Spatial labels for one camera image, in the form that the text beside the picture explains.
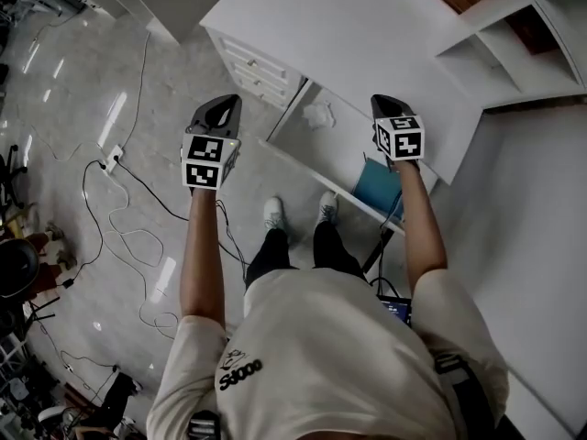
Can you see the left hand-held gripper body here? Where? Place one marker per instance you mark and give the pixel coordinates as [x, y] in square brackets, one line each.
[206, 161]

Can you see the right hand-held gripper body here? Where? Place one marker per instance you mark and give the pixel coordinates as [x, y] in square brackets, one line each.
[403, 140]

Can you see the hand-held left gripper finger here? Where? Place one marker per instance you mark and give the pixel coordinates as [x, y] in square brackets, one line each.
[233, 117]
[206, 115]

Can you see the white pull-out desk drawer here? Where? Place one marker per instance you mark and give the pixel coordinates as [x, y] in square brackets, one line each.
[330, 154]

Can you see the person's right forearm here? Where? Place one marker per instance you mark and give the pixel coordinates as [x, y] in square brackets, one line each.
[422, 227]

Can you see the person's left forearm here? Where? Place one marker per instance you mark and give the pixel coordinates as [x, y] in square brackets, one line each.
[204, 255]

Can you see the blue folder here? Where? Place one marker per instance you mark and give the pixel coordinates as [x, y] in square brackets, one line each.
[378, 188]

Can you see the large white desk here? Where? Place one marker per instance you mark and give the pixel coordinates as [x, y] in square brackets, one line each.
[348, 39]

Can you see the person's left white shoe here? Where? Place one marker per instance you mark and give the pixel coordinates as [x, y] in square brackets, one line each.
[274, 211]

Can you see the person's white shoe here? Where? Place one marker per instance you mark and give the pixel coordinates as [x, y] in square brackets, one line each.
[274, 211]
[327, 208]

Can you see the white floor power strip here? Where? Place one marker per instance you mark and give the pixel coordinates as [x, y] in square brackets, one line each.
[113, 157]

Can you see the person's right white shoe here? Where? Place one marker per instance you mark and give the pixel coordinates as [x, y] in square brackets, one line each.
[327, 208]

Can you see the person's black trousers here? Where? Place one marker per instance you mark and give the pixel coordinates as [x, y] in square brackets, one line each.
[302, 255]

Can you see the white open shelf cabinet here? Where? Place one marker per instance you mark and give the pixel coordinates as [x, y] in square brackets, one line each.
[518, 44]

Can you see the black screen device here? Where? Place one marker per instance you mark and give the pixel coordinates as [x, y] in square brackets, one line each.
[395, 309]

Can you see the black office chair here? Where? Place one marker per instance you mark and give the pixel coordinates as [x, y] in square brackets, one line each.
[10, 177]

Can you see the black round chair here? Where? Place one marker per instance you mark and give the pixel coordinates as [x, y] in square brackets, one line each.
[17, 268]

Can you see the person's cream shirt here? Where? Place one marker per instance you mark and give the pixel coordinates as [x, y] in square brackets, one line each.
[321, 360]

